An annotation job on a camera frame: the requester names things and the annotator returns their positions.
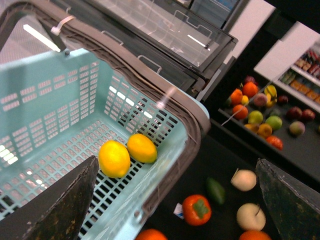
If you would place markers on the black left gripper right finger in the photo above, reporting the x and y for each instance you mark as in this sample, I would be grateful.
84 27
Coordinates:
293 206

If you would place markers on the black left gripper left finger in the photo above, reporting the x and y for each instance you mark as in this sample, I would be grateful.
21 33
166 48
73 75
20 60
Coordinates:
58 212

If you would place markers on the yellow lemon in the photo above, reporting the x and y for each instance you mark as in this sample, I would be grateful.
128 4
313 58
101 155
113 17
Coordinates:
114 159
141 148

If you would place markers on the light teal shopping basket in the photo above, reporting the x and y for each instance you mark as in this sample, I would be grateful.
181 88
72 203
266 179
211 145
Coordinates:
62 97

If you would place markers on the white apple with stem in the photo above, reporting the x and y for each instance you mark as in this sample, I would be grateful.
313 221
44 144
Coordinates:
250 216

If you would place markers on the round orange middle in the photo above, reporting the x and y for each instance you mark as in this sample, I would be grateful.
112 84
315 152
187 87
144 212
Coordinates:
254 235

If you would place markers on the white pear lying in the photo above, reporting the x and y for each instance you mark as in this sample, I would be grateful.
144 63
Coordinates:
244 180

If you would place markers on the green avocado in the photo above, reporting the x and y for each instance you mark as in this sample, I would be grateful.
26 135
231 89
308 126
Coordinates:
215 191

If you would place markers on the bumpy orange tangerine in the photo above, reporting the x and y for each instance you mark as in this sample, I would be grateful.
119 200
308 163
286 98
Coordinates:
151 234

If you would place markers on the orange persimmon with green calyx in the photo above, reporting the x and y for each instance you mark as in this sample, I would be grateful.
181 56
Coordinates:
196 210

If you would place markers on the white price tag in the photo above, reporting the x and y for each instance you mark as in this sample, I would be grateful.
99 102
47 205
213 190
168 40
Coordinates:
178 211

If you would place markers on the white zip tie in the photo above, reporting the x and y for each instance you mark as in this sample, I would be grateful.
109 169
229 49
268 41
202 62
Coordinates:
56 30

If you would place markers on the glass top freezer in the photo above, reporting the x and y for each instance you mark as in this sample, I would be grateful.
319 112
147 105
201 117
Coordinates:
172 41

